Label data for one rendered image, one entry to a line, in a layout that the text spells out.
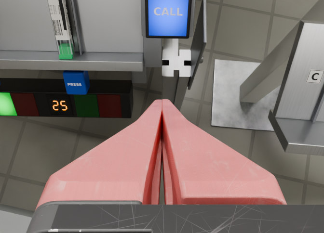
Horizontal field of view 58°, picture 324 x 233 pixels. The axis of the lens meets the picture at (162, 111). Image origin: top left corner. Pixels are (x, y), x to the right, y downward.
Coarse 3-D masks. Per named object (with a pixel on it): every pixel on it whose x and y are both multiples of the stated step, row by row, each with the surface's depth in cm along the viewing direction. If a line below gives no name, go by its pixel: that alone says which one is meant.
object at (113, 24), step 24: (0, 0) 29; (24, 0) 29; (72, 0) 29; (96, 0) 29; (120, 0) 29; (0, 24) 31; (24, 24) 31; (48, 24) 31; (72, 24) 31; (96, 24) 31; (120, 24) 31; (0, 48) 32; (24, 48) 32; (48, 48) 32; (96, 48) 32; (120, 48) 32
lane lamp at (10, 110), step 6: (0, 96) 37; (6, 96) 37; (0, 102) 38; (6, 102) 38; (12, 102) 38; (0, 108) 38; (6, 108) 38; (12, 108) 38; (0, 114) 39; (6, 114) 39; (12, 114) 39
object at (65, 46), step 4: (56, 40) 30; (60, 40) 30; (64, 40) 30; (68, 40) 30; (72, 40) 31; (60, 44) 30; (64, 44) 30; (68, 44) 30; (72, 44) 31; (60, 48) 31; (64, 48) 31; (68, 48) 31; (72, 48) 31; (60, 52) 31; (64, 52) 31; (68, 52) 31; (72, 52) 31
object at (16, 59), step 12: (0, 60) 31; (12, 60) 31; (24, 60) 31; (36, 60) 31; (48, 60) 31; (60, 60) 31; (72, 60) 31; (84, 60) 31; (96, 60) 31; (108, 60) 31; (120, 60) 31; (132, 60) 31
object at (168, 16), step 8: (152, 0) 25; (160, 0) 25; (168, 0) 25; (176, 0) 25; (184, 0) 25; (152, 8) 25; (160, 8) 25; (168, 8) 25; (176, 8) 25; (184, 8) 25; (152, 16) 26; (160, 16) 26; (168, 16) 26; (176, 16) 26; (184, 16) 26; (152, 24) 26; (160, 24) 26; (168, 24) 26; (176, 24) 26; (184, 24) 26; (152, 32) 26; (160, 32) 26; (168, 32) 26; (176, 32) 26; (184, 32) 26
